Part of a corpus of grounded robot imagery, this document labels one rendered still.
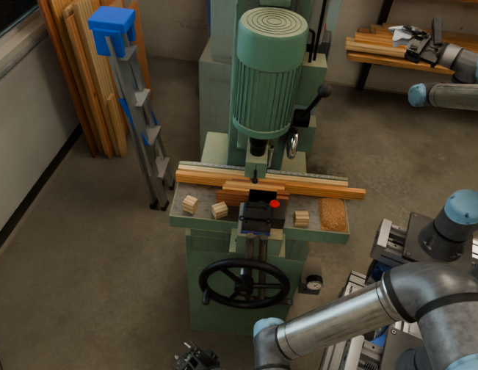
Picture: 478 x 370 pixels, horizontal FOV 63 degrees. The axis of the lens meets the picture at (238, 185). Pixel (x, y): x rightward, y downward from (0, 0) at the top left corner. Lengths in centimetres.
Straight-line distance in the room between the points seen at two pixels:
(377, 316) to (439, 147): 275
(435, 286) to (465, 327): 7
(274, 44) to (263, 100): 16
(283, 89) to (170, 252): 147
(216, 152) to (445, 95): 88
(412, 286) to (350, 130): 263
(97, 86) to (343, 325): 212
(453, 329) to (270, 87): 67
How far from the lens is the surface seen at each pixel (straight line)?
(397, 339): 131
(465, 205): 141
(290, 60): 101
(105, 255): 237
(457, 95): 137
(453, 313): 68
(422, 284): 71
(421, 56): 154
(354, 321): 79
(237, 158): 156
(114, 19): 188
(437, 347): 68
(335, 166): 292
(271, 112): 109
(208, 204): 135
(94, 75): 254
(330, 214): 134
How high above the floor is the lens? 193
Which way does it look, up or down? 47 degrees down
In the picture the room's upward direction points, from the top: 5 degrees clockwise
